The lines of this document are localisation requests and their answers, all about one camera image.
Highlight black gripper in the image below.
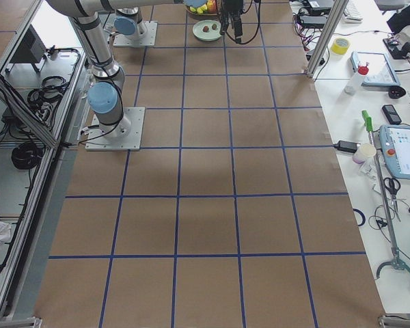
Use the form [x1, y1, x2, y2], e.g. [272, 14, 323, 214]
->
[219, 0, 243, 38]
[219, 0, 232, 18]

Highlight light green plate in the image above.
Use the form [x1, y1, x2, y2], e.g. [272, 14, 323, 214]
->
[193, 20, 221, 42]

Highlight red apple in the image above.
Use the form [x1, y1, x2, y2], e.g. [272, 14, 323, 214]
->
[206, 0, 217, 14]

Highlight yellow banana bunch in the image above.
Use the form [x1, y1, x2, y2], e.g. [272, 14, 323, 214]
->
[187, 3, 209, 15]

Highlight woven wicker fruit basket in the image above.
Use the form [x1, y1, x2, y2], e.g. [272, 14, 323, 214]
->
[186, 1, 219, 16]

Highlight black power brick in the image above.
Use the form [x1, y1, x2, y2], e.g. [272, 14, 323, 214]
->
[298, 16, 327, 29]

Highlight yellow tape roll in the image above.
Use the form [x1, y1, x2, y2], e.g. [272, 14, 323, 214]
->
[331, 38, 350, 55]

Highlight white bottle red cap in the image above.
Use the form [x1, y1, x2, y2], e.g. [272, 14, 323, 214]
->
[344, 64, 369, 95]

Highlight black power adapter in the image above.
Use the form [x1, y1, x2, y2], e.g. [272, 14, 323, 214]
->
[333, 140, 359, 154]

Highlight white paper cup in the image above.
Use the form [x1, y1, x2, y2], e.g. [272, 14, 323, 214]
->
[352, 143, 377, 164]

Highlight black phone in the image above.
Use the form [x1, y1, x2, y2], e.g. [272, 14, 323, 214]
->
[382, 105, 402, 125]

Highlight grey control box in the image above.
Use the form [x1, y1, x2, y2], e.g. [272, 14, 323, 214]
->
[5, 25, 46, 73]

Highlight teach pendant with screen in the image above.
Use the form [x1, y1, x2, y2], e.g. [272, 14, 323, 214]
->
[379, 124, 410, 180]

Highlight long reach grabber tool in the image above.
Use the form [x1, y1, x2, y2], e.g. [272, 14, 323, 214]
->
[361, 110, 410, 279]

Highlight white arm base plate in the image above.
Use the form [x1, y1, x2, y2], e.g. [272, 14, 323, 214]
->
[113, 20, 158, 48]
[85, 107, 145, 151]

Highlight aluminium frame post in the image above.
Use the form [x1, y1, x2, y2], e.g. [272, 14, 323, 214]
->
[306, 0, 348, 78]

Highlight black handled scissors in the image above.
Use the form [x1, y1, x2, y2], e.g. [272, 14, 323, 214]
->
[383, 178, 401, 221]

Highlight coiled black cable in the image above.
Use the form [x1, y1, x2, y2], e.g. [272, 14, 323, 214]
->
[11, 141, 44, 171]

